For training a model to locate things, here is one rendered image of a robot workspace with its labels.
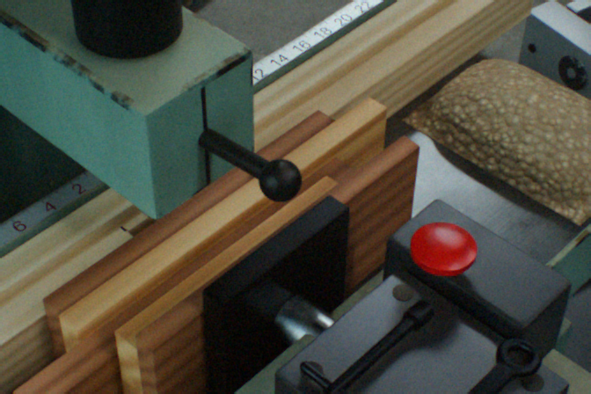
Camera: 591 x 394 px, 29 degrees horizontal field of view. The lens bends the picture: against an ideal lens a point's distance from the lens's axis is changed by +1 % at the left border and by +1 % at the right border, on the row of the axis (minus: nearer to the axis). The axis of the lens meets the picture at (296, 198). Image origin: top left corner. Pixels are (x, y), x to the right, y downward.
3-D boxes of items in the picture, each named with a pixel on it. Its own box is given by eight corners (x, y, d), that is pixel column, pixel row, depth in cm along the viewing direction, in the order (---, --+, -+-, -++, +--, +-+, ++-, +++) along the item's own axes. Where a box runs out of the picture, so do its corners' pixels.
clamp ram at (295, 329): (312, 491, 57) (317, 380, 51) (207, 402, 60) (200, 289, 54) (427, 382, 62) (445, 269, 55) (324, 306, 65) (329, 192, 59)
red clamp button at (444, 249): (448, 291, 52) (449, 276, 51) (396, 256, 53) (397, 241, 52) (488, 255, 53) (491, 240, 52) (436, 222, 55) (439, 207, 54)
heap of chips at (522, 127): (579, 226, 71) (591, 181, 68) (401, 120, 77) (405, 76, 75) (658, 154, 75) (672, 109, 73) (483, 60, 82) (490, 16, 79)
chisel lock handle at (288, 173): (280, 217, 53) (280, 186, 51) (184, 150, 56) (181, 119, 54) (310, 195, 54) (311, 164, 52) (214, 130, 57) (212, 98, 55)
